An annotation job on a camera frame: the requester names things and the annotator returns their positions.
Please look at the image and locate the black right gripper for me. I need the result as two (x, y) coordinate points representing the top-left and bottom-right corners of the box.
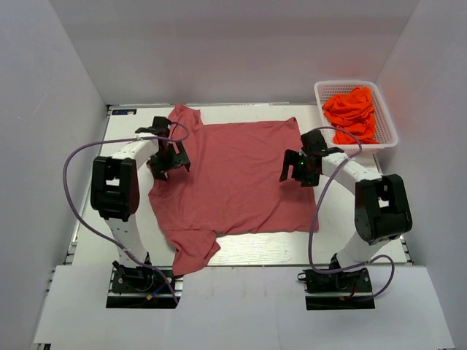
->
(280, 149), (321, 187)

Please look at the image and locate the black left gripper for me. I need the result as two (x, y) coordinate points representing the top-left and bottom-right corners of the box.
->
(147, 140), (190, 181)

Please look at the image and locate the pink red t-shirt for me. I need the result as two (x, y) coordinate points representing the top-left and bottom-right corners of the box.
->
(148, 105), (316, 275)

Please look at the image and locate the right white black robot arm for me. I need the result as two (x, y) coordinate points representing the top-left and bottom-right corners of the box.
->
(279, 147), (413, 291)

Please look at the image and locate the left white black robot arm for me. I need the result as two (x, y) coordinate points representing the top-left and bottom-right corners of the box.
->
(90, 133), (190, 291)

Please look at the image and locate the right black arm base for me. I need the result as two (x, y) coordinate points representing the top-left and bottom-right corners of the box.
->
(297, 268), (375, 311)

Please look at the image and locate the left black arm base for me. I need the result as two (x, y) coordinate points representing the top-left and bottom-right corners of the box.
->
(106, 261), (182, 309)

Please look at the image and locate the small blue label sticker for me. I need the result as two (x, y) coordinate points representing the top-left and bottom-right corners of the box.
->
(111, 109), (137, 115)

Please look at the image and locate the orange crumpled t-shirt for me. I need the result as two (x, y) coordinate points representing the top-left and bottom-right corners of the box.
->
(322, 87), (379, 144)

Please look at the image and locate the white perforated plastic basket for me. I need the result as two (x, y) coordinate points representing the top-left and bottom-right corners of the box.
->
(314, 80), (398, 154)

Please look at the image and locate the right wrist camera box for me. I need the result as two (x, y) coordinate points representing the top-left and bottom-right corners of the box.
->
(301, 130), (327, 155)

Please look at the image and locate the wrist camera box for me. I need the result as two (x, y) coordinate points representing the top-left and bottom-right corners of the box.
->
(135, 116), (172, 138)
(301, 130), (327, 155)

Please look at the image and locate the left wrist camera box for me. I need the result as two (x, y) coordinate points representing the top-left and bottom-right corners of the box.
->
(135, 116), (172, 138)

